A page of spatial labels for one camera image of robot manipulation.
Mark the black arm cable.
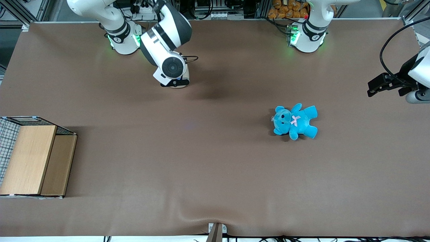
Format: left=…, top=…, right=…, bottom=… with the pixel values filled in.
left=178, top=52, right=199, bottom=65
left=380, top=17, right=430, bottom=84

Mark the brown table cover mat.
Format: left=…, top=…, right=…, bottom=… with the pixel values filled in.
left=0, top=18, right=430, bottom=237

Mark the white power strip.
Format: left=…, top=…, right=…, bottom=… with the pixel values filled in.
left=194, top=11, right=245, bottom=20

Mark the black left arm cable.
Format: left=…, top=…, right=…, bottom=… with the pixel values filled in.
left=380, top=17, right=430, bottom=84

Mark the orange plush toy pile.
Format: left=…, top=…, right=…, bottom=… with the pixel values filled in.
left=267, top=0, right=309, bottom=19

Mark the wire mesh grid panel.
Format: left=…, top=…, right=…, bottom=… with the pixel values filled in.
left=0, top=117, right=21, bottom=186

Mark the metal table clamp bracket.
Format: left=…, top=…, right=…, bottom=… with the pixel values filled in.
left=206, top=223, right=228, bottom=242

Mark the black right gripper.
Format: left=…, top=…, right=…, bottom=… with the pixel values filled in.
left=160, top=77, right=190, bottom=88

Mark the blue teddy bear plush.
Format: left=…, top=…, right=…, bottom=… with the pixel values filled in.
left=271, top=103, right=318, bottom=141

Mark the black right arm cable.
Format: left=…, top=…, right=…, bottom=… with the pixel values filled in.
left=178, top=52, right=199, bottom=65

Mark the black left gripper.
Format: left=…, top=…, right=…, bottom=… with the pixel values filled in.
left=367, top=54, right=423, bottom=97

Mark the wooden panel cabinet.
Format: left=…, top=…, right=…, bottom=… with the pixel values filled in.
left=0, top=116, right=78, bottom=199

